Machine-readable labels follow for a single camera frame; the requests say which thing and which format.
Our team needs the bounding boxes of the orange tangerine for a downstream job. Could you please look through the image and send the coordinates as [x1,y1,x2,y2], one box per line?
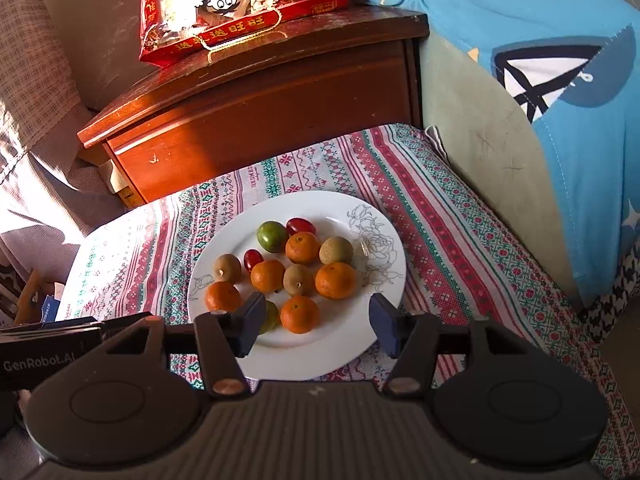
[250,260,285,294]
[280,296,320,335]
[314,262,358,300]
[205,282,243,312]
[285,232,321,264]

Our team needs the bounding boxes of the green lime large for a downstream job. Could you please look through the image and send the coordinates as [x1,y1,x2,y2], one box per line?
[259,300,280,335]

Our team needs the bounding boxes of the brown kiwi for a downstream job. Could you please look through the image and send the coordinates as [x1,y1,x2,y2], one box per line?
[283,263,316,297]
[214,254,242,284]
[319,236,354,264]

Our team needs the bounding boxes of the red cherry tomato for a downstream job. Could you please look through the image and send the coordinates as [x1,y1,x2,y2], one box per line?
[243,248,264,274]
[285,217,317,236]

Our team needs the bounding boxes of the green tomato small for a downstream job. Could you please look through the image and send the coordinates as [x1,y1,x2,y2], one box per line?
[256,220,288,254]

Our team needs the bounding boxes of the blue small box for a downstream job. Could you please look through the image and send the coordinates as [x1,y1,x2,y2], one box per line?
[41,295,61,323]

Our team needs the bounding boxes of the striped patterned tablecloth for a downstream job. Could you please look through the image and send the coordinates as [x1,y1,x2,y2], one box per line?
[58,125,639,479]

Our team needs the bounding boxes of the white floral ceramic plate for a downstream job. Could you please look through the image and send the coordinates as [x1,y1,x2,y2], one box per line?
[188,191,407,380]

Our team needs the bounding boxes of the cardboard box beside nightstand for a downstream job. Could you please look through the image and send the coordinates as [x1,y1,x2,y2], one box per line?
[98,160,144,210]

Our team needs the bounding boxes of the checked beige curtain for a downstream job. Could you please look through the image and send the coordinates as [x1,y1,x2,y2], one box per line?
[0,0,126,281]

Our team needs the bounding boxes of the brown wooden nightstand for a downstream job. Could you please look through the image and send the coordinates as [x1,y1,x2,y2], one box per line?
[78,6,428,203]

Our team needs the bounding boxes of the green grey sofa cushion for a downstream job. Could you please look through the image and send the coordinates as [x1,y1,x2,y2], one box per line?
[420,32,582,307]

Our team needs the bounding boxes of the blue cartoon shirt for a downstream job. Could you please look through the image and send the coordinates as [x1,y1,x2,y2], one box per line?
[364,0,639,304]

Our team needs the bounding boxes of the red snack gift bag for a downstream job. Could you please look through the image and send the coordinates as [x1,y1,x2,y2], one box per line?
[139,0,348,67]

